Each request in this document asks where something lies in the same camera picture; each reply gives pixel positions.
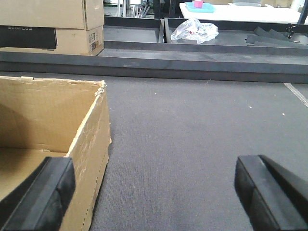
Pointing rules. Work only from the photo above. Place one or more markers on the pink cup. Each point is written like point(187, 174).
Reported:
point(198, 4)

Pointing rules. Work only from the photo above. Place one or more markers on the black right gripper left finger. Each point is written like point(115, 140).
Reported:
point(39, 202)

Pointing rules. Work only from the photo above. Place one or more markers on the crumpled clear plastic bag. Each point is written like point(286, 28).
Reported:
point(193, 29)

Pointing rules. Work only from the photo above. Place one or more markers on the stacked brown cardboard boxes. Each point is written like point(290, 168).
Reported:
point(52, 26)

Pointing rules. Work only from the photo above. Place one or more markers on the black foam pieces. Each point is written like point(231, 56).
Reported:
point(273, 38)

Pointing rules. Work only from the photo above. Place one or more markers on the light blue tray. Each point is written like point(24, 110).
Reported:
point(206, 8)

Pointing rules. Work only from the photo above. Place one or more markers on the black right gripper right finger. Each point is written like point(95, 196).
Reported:
point(274, 198)

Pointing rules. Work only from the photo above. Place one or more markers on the white table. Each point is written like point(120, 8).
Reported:
point(245, 14)

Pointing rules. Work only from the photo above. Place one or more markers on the plain brown cardboard box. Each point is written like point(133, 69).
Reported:
point(41, 117)

